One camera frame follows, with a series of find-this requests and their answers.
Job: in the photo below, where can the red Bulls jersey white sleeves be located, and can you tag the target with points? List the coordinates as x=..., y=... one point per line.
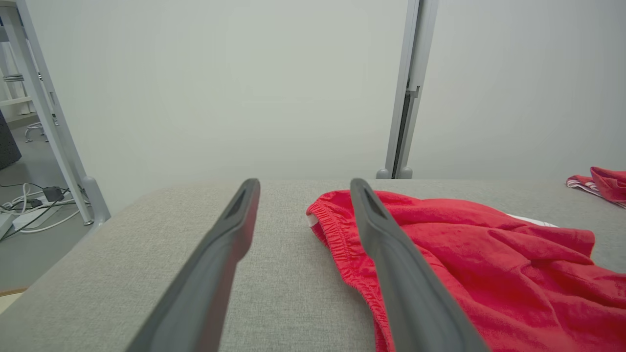
x=609, y=183

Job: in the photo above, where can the dark grey cabinet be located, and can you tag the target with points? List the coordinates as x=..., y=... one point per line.
x=7, y=146

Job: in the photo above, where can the black power adapter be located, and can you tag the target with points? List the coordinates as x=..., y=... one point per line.
x=53, y=193

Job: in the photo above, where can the white power strip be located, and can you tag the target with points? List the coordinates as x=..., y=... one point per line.
x=27, y=220

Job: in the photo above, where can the grey partition end post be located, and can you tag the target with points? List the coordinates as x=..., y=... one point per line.
x=45, y=100

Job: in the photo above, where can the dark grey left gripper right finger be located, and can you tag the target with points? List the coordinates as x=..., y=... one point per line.
x=415, y=303

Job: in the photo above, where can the grey partition joint post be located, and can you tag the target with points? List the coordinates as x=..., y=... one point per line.
x=415, y=49

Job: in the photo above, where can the red Bulls shorts white stripes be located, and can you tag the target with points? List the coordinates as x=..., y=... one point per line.
x=513, y=283

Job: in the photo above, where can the grey rounded partition foot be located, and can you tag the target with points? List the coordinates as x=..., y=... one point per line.
x=383, y=174
x=406, y=173

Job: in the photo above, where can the white step ladder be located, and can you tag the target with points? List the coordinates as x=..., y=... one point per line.
x=14, y=101

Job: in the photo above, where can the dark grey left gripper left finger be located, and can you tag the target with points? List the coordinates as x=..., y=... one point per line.
x=205, y=288

